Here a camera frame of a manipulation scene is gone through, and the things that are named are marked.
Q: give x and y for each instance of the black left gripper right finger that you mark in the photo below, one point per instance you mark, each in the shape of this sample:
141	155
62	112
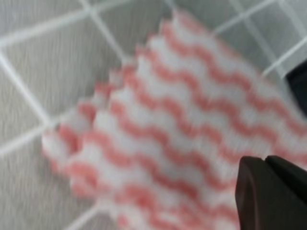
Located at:
293	176

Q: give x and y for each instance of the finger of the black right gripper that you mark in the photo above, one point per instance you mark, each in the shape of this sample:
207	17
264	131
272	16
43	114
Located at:
297	82

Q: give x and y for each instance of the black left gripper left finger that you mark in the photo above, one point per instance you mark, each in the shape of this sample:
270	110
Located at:
264	202

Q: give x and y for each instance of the pink white wavy towel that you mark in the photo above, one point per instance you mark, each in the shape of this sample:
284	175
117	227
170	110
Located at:
157	146

